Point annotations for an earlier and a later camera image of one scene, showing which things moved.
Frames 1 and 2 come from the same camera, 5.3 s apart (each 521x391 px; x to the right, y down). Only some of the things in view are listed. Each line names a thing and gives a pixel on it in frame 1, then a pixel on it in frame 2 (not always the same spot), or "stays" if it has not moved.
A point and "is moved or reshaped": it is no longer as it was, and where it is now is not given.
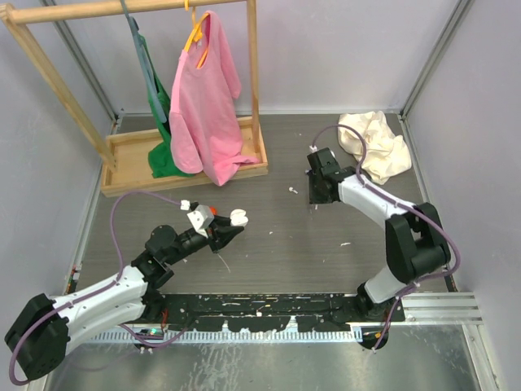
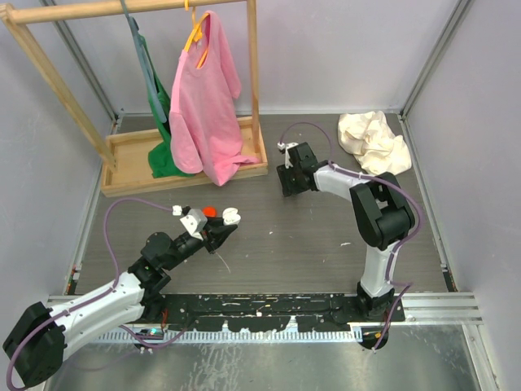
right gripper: [314, 198] → [287, 187]
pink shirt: [205, 120] stays
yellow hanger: [196, 33] stays
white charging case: [238, 217] is moved or reshaped
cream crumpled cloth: [387, 152] stays
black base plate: [272, 313] stays
